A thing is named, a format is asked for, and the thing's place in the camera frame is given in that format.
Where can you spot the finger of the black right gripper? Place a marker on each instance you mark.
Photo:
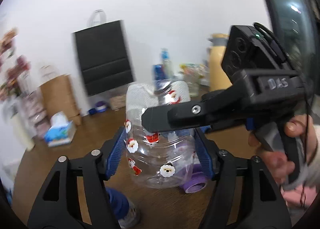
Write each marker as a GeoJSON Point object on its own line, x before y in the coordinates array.
{"type": "Point", "coordinates": [214, 110]}

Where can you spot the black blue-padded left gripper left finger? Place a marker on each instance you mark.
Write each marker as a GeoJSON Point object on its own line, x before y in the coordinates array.
{"type": "Point", "coordinates": [57, 203]}

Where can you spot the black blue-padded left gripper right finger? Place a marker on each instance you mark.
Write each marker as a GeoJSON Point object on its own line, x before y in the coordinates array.
{"type": "Point", "coordinates": [261, 203]}

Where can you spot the clear Santa-printed plastic cup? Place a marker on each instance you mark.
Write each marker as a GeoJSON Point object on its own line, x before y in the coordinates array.
{"type": "Point", "coordinates": [162, 159]}

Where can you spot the person's right hand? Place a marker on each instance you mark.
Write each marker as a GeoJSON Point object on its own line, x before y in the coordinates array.
{"type": "Point", "coordinates": [289, 150]}

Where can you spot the yellow thermal jug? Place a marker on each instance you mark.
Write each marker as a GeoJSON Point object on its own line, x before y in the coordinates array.
{"type": "Point", "coordinates": [217, 77]}

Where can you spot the clear drinking glass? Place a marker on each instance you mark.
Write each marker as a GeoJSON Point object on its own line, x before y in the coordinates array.
{"type": "Point", "coordinates": [191, 77]}

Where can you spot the blue open pill bottle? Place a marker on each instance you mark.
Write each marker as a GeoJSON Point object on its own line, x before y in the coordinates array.
{"type": "Point", "coordinates": [125, 211]}

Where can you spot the purple white pill bottle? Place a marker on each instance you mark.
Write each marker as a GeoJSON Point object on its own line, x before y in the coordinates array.
{"type": "Point", "coordinates": [192, 178]}

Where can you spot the blue tissue box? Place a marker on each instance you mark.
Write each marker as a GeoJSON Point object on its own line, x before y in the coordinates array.
{"type": "Point", "coordinates": [61, 132]}

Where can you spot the blue drink can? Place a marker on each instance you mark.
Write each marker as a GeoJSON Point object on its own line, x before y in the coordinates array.
{"type": "Point", "coordinates": [159, 75]}

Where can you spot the cream thermos flask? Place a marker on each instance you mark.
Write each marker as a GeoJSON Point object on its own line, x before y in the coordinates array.
{"type": "Point", "coordinates": [20, 130]}

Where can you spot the blue bottle cap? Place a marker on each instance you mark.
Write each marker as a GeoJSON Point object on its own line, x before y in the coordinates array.
{"type": "Point", "coordinates": [92, 111]}

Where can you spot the small purple white jar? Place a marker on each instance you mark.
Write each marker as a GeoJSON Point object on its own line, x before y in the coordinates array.
{"type": "Point", "coordinates": [101, 106]}

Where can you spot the clear jar with grains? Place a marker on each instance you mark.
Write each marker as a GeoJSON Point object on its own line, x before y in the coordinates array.
{"type": "Point", "coordinates": [117, 102]}

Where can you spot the brown paper bag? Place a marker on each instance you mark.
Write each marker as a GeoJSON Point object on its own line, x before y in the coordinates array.
{"type": "Point", "coordinates": [57, 94]}

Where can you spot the black paper bag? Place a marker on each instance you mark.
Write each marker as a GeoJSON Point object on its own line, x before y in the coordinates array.
{"type": "Point", "coordinates": [102, 54]}

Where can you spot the dried pink rose bouquet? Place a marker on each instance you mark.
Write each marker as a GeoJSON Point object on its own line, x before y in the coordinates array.
{"type": "Point", "coordinates": [12, 66]}

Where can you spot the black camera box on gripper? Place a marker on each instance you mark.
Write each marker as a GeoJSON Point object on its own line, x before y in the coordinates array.
{"type": "Point", "coordinates": [247, 48]}

